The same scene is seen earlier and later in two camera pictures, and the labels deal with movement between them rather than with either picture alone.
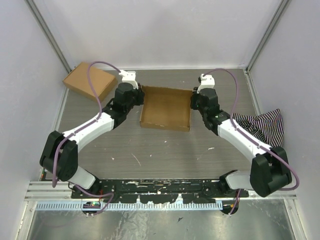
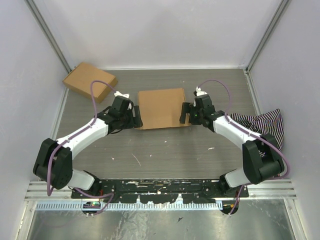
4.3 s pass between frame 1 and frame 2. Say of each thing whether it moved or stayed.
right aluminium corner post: stayed
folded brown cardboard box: stayed
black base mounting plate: stayed
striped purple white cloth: stayed
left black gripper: moved
